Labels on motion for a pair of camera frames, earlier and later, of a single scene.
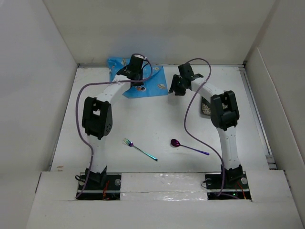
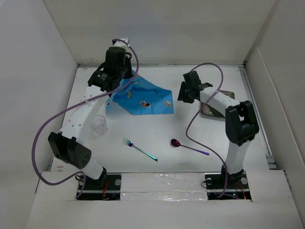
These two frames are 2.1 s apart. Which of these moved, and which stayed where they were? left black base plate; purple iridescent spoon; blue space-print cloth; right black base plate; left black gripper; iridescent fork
Moved: blue space-print cloth; left black gripper
Stayed: purple iridescent spoon; right black base plate; left black base plate; iridescent fork
